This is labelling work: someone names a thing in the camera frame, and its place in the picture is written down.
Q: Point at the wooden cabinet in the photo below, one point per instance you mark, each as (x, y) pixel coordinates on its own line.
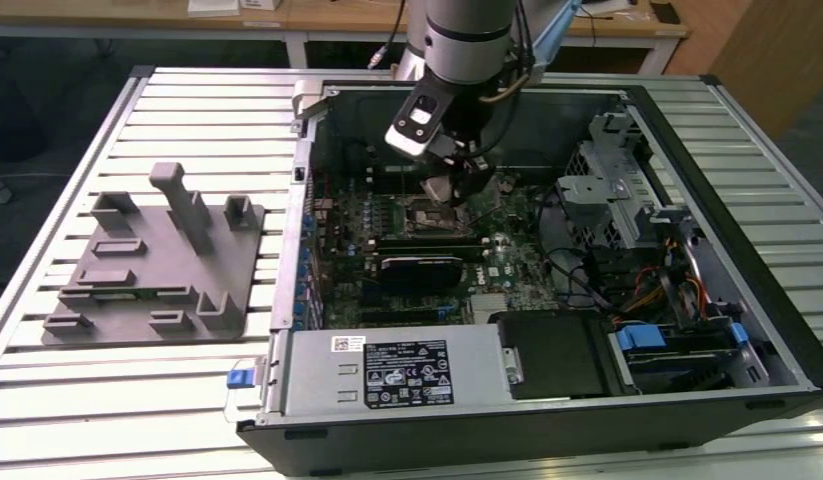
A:
(771, 50)

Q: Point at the thin metal locking lever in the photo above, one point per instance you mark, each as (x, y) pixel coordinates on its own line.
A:
(402, 182)

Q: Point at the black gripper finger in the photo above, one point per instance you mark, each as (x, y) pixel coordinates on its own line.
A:
(470, 190)

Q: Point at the small white box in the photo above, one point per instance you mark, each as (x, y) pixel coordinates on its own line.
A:
(260, 3)

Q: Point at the black RAM slot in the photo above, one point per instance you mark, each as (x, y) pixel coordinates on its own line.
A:
(394, 186)
(424, 243)
(394, 172)
(424, 254)

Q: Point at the black open PC case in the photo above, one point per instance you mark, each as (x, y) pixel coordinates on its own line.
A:
(451, 445)

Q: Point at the CPU socket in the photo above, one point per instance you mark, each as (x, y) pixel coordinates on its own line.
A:
(424, 219)

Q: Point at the metal disk bay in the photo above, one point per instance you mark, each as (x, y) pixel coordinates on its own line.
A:
(751, 367)

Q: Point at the perforated metal drive cage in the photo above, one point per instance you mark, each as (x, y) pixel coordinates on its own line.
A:
(594, 192)

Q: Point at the green RAM stick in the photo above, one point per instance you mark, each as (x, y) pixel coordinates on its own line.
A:
(120, 295)

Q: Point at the grey power supply unit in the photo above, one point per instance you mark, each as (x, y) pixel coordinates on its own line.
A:
(318, 370)

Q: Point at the silver chipset heatsink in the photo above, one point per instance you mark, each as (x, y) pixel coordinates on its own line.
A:
(488, 306)

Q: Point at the white wrist camera black face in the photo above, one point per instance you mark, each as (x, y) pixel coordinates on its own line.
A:
(414, 130)

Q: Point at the white paper box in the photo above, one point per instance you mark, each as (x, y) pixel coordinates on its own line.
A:
(212, 6)

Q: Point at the blue carrier tab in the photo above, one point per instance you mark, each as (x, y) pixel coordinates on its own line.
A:
(739, 334)

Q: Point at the green motherboard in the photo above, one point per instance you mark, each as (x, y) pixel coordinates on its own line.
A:
(524, 285)

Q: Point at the silver CPU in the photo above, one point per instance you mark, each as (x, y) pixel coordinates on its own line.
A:
(438, 189)

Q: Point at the blue disk carrier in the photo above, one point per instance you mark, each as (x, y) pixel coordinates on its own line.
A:
(640, 339)

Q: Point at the black expansion card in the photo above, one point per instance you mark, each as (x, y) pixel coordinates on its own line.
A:
(418, 277)

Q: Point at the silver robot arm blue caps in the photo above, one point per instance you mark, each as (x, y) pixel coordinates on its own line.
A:
(464, 45)

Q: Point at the black plastic shroud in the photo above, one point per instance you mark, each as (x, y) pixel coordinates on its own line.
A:
(558, 350)

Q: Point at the black phone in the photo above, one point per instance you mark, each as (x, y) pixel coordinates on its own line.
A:
(666, 12)

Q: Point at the blue case latch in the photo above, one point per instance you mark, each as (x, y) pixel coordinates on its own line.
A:
(240, 378)

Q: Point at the wooden desk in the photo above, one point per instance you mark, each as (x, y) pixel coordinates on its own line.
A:
(151, 20)

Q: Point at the grey parts rack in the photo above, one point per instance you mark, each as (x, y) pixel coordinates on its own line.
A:
(164, 280)

